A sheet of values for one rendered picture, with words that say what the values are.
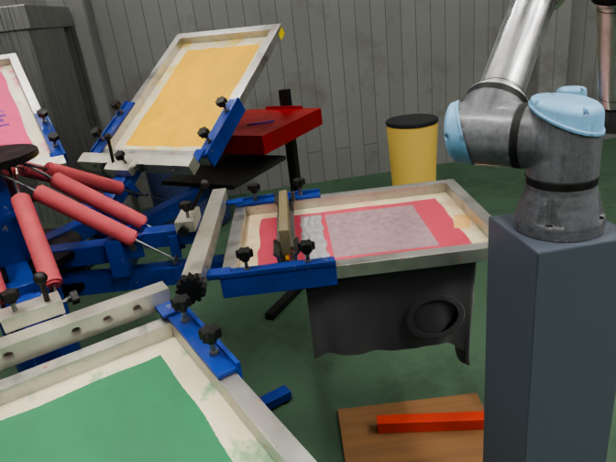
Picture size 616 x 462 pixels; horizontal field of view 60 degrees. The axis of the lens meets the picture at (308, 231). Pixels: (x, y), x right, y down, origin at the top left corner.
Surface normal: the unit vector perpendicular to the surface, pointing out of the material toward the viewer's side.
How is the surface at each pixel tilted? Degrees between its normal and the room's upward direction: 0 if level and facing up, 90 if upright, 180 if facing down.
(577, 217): 72
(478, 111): 41
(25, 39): 90
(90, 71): 90
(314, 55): 90
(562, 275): 90
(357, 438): 0
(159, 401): 0
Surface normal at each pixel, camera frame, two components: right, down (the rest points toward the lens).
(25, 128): 0.19, -0.63
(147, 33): 0.15, 0.36
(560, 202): -0.41, 0.10
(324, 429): -0.11, -0.92
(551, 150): -0.61, 0.37
